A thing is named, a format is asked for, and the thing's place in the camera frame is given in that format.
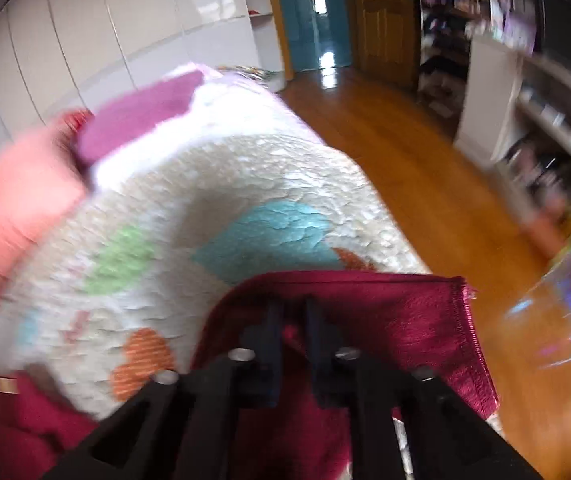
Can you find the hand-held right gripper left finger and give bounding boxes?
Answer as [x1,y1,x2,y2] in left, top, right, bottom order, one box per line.
[43,300,284,480]

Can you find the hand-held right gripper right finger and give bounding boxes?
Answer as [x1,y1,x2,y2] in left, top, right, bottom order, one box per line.
[305,299,541,480]

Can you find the dark red garment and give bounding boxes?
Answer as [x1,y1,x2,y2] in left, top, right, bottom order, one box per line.
[0,270,499,480]

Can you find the quilted patchwork bed cover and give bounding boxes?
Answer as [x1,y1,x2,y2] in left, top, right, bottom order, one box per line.
[0,62,433,423]

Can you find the purple cloth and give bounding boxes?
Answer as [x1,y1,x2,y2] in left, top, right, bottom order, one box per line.
[73,70,206,168]

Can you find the salmon pink pillow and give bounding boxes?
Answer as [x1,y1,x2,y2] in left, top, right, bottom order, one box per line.
[0,125,91,331]

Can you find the white shelf unit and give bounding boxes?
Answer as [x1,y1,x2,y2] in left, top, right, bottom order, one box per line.
[453,35,571,221]

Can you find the red printed pillow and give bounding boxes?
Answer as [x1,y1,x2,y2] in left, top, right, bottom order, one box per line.
[60,109,94,132]

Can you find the teal door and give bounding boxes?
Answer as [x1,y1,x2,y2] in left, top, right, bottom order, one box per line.
[270,0,353,75]

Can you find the wooden door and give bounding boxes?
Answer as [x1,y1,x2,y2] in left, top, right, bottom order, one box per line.
[350,0,422,90]

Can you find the cluttered dark shelf rack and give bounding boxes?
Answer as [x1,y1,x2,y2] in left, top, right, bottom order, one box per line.
[415,0,496,121]

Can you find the white glossy wardrobe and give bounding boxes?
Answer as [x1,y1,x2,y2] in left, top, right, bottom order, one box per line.
[0,0,286,161]

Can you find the purple packet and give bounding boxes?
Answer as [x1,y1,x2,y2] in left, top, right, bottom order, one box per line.
[489,0,542,57]

